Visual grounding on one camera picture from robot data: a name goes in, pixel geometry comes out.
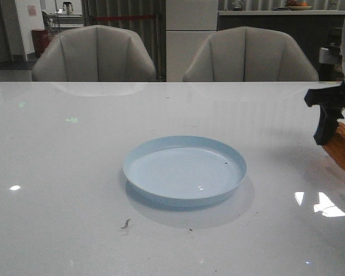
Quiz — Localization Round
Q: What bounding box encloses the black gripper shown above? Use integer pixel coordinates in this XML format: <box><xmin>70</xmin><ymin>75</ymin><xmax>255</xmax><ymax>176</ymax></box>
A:
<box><xmin>304</xmin><ymin>79</ymin><xmax>345</xmax><ymax>145</ymax></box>

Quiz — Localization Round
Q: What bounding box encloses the orange plastic corn cob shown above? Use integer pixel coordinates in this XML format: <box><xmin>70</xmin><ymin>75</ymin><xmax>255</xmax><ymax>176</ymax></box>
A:
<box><xmin>322</xmin><ymin>122</ymin><xmax>345</xmax><ymax>171</ymax></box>

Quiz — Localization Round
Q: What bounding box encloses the light blue round plate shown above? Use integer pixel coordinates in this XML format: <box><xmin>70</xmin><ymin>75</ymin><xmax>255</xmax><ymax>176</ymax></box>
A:
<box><xmin>122</xmin><ymin>136</ymin><xmax>247</xmax><ymax>208</ymax></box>

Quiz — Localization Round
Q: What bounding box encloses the grey counter with white top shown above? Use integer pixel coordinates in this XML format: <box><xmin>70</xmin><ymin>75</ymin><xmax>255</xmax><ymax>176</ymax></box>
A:
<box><xmin>217</xmin><ymin>10</ymin><xmax>345</xmax><ymax>81</ymax></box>

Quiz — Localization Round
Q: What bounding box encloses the right beige leather chair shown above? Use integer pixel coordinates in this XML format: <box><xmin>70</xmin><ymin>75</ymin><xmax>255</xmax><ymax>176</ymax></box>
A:
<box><xmin>183</xmin><ymin>26</ymin><xmax>319</xmax><ymax>82</ymax></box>

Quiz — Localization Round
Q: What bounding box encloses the beige leather chair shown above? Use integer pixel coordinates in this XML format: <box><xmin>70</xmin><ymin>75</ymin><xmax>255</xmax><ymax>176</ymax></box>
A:
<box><xmin>183</xmin><ymin>26</ymin><xmax>319</xmax><ymax>82</ymax></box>
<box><xmin>32</xmin><ymin>25</ymin><xmax>156</xmax><ymax>82</ymax></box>

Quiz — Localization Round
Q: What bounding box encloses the fruit bowl on counter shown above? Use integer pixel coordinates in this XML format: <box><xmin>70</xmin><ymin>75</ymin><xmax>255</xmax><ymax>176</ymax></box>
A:
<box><xmin>285</xmin><ymin>0</ymin><xmax>312</xmax><ymax>11</ymax></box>

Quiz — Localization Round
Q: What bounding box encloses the white cabinet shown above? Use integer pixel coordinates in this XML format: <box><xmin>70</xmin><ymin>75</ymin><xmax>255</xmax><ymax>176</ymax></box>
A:
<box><xmin>166</xmin><ymin>1</ymin><xmax>218</xmax><ymax>82</ymax></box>

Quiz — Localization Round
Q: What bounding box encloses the red barrier belt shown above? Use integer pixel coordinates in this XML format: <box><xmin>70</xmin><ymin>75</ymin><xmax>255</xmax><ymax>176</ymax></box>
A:
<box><xmin>93</xmin><ymin>14</ymin><xmax>159</xmax><ymax>21</ymax></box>

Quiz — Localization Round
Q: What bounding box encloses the left beige leather chair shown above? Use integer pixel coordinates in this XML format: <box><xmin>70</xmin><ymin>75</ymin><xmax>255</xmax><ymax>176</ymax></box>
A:
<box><xmin>32</xmin><ymin>25</ymin><xmax>156</xmax><ymax>82</ymax></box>

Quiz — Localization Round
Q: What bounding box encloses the thermos jug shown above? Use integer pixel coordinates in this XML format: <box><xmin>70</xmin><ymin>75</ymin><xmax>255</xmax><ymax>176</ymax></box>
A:
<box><xmin>63</xmin><ymin>1</ymin><xmax>74</xmax><ymax>15</ymax></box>

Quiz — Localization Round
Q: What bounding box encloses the background table with jug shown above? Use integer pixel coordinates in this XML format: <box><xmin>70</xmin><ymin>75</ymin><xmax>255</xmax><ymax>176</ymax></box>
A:
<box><xmin>42</xmin><ymin>10</ymin><xmax>84</xmax><ymax>34</ymax></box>

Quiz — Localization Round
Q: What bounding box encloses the red trash bin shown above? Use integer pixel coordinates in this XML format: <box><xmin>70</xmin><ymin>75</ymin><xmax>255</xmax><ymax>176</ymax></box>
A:
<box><xmin>31</xmin><ymin>29</ymin><xmax>49</xmax><ymax>58</ymax></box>

